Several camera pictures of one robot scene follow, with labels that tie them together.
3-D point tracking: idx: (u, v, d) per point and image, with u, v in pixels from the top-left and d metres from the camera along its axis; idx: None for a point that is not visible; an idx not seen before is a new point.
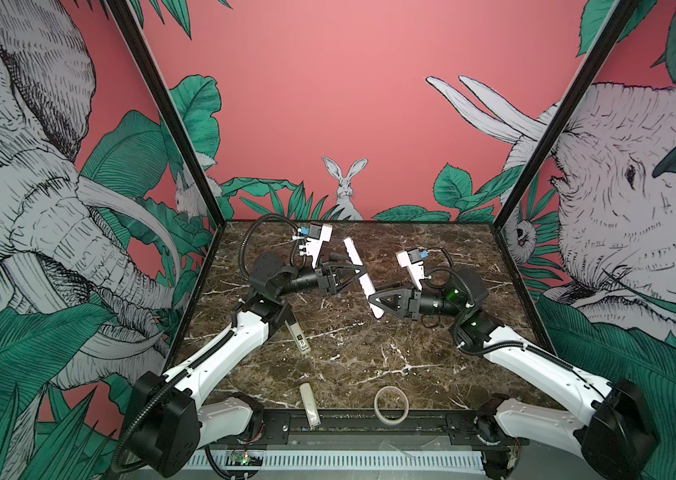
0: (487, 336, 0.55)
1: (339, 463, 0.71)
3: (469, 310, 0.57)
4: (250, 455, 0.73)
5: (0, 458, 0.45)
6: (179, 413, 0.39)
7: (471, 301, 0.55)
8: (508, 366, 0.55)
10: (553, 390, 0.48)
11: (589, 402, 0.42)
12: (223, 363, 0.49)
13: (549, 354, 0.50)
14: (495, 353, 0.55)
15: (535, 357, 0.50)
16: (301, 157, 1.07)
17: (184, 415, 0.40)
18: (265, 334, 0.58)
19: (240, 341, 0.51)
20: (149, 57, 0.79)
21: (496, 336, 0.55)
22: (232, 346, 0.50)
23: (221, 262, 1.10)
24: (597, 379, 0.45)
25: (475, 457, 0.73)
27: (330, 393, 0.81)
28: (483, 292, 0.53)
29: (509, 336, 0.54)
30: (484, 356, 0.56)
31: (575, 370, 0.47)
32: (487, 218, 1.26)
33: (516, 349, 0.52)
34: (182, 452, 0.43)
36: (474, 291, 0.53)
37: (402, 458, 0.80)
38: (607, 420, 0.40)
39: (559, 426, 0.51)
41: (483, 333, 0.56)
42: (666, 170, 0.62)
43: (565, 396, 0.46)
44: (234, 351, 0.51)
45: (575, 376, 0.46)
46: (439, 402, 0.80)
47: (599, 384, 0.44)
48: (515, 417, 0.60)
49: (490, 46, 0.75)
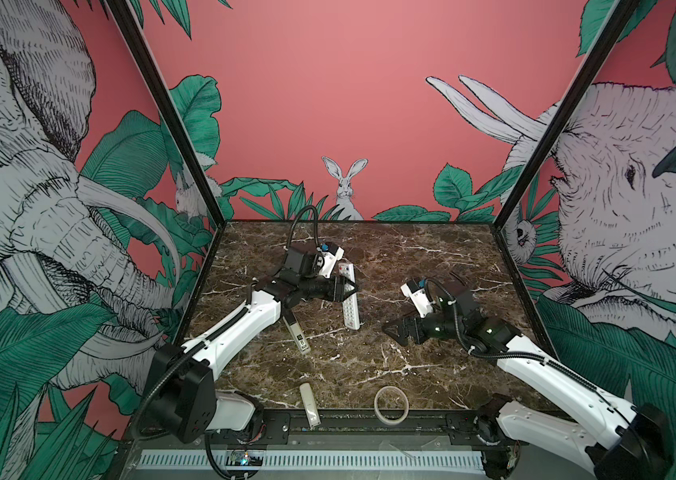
0: (504, 344, 0.53)
1: (339, 462, 0.71)
3: (463, 316, 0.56)
4: (250, 455, 0.73)
5: (0, 458, 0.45)
6: (197, 382, 0.40)
7: (454, 298, 0.59)
8: (523, 379, 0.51)
10: (571, 410, 0.47)
11: (614, 427, 0.41)
12: (238, 339, 0.50)
13: (571, 372, 0.48)
14: (509, 363, 0.53)
15: (557, 373, 0.48)
16: (301, 157, 1.07)
17: (202, 384, 0.42)
18: (277, 314, 0.59)
19: (254, 316, 0.52)
20: (149, 57, 0.79)
21: (514, 345, 0.52)
22: (247, 322, 0.51)
23: (221, 262, 1.10)
24: (621, 402, 0.43)
25: (475, 457, 0.73)
27: (330, 393, 0.81)
28: (462, 291, 0.57)
29: (527, 348, 0.52)
30: (499, 363, 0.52)
31: (598, 391, 0.45)
32: (487, 218, 1.26)
33: (536, 362, 0.50)
34: (203, 421, 0.46)
36: (451, 290, 0.59)
37: (402, 458, 0.80)
38: (632, 447, 0.39)
39: (568, 440, 0.51)
41: (500, 341, 0.53)
42: (666, 170, 0.62)
43: (585, 418, 0.45)
44: (249, 326, 0.52)
45: (599, 398, 0.44)
46: (439, 402, 0.80)
47: (623, 409, 0.42)
48: (519, 422, 0.60)
49: (489, 47, 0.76)
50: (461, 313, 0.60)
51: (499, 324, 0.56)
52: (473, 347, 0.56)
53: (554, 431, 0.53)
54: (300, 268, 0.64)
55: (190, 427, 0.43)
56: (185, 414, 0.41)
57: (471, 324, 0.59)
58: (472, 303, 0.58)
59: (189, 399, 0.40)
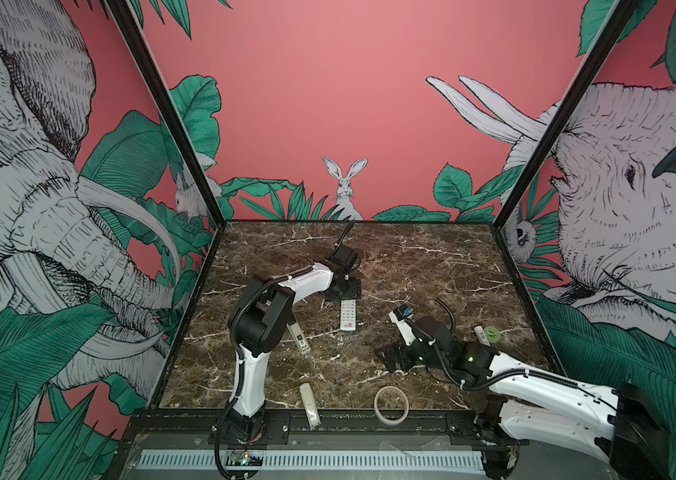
0: (488, 369, 0.55)
1: (339, 462, 0.71)
3: (445, 350, 0.59)
4: (250, 455, 0.73)
5: (0, 458, 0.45)
6: (283, 298, 0.52)
7: (433, 338, 0.60)
8: (516, 395, 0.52)
10: (565, 411, 0.48)
11: (605, 419, 0.43)
12: (302, 292, 0.63)
13: (550, 374, 0.50)
14: (500, 385, 0.54)
15: (541, 381, 0.50)
16: (301, 157, 1.07)
17: (287, 301, 0.53)
18: (329, 283, 0.72)
19: (313, 274, 0.65)
20: (149, 57, 0.79)
21: (497, 367, 0.54)
22: (309, 275, 0.63)
23: (221, 262, 1.10)
24: (603, 390, 0.46)
25: (475, 457, 0.73)
27: (330, 393, 0.81)
28: (437, 326, 0.59)
29: (510, 365, 0.54)
30: (490, 388, 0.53)
31: (579, 386, 0.47)
32: (487, 218, 1.26)
33: (520, 377, 0.52)
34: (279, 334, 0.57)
36: (429, 330, 0.59)
37: (402, 458, 0.80)
38: (628, 434, 0.40)
39: (576, 434, 0.51)
41: (483, 367, 0.55)
42: (666, 170, 0.62)
43: (580, 417, 0.47)
44: (313, 278, 0.65)
45: (583, 393, 0.46)
46: (439, 402, 0.80)
47: (605, 395, 0.45)
48: (524, 424, 0.59)
49: (490, 46, 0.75)
50: (442, 349, 0.61)
51: (479, 348, 0.59)
52: (463, 381, 0.58)
53: (560, 427, 0.54)
54: (348, 260, 0.81)
55: (270, 338, 0.54)
56: (265, 330, 0.52)
57: (454, 355, 0.61)
58: (450, 335, 0.60)
59: (273, 314, 0.52)
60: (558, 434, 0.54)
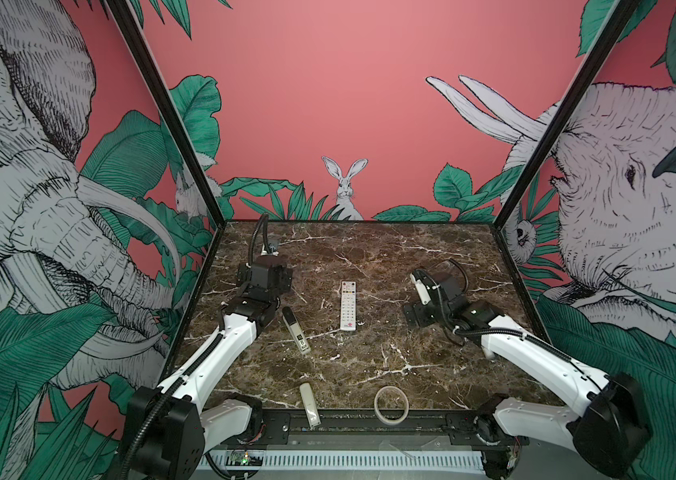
0: (486, 322, 0.55)
1: (339, 462, 0.71)
3: (448, 299, 0.61)
4: (250, 456, 0.73)
5: (0, 458, 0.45)
6: (182, 419, 0.39)
7: (439, 285, 0.63)
8: (509, 355, 0.53)
10: (552, 382, 0.47)
11: (584, 393, 0.42)
12: (216, 365, 0.49)
13: (547, 345, 0.49)
14: (493, 340, 0.54)
15: (534, 346, 0.50)
16: (302, 157, 1.06)
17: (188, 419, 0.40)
18: (252, 335, 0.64)
19: (230, 340, 0.52)
20: (149, 56, 0.79)
21: (495, 322, 0.55)
22: (224, 347, 0.50)
23: (221, 262, 1.10)
24: (594, 371, 0.44)
25: (475, 457, 0.73)
27: (330, 393, 0.81)
28: (447, 278, 0.61)
29: (507, 324, 0.54)
30: (481, 338, 0.57)
31: (572, 361, 0.46)
32: (487, 218, 1.26)
33: (516, 338, 0.52)
34: (190, 459, 0.43)
36: (438, 278, 0.62)
37: (402, 458, 0.80)
38: (602, 411, 0.40)
39: (554, 420, 0.51)
41: (480, 319, 0.56)
42: (666, 170, 0.62)
43: (562, 388, 0.46)
44: (227, 349, 0.51)
45: (573, 368, 0.45)
46: (439, 402, 0.80)
47: (596, 377, 0.44)
48: (513, 413, 0.60)
49: (490, 47, 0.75)
50: (445, 295, 0.63)
51: (483, 306, 0.58)
52: (457, 326, 0.59)
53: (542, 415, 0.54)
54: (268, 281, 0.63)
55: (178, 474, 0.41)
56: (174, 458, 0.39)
57: (458, 307, 0.62)
58: (458, 289, 0.62)
59: (176, 439, 0.39)
60: (539, 421, 0.54)
